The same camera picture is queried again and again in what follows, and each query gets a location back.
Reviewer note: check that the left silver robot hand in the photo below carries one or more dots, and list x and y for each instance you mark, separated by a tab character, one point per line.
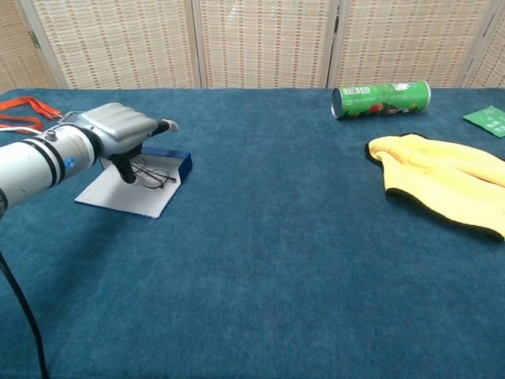
118	124

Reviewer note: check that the blue and white box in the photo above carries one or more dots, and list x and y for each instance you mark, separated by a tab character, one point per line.
130	197

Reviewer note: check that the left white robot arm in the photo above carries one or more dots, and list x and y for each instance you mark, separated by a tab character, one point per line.
31	166

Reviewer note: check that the clear badge holder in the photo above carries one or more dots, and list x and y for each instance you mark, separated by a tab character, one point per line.
68	117

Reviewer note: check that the metal screen hinge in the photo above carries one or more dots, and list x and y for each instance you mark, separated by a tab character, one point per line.
35	40

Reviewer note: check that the woven bamboo folding screen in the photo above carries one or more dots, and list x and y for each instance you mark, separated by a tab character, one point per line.
252	43

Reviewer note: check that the teal table mat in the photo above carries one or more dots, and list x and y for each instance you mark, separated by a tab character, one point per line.
296	197

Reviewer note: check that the green chip can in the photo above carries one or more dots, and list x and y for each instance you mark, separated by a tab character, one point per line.
378	98

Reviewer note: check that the yellow cloth black trim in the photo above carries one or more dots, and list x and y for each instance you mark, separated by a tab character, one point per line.
434	173

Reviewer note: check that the green sachet packet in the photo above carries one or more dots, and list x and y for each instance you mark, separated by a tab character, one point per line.
489	120

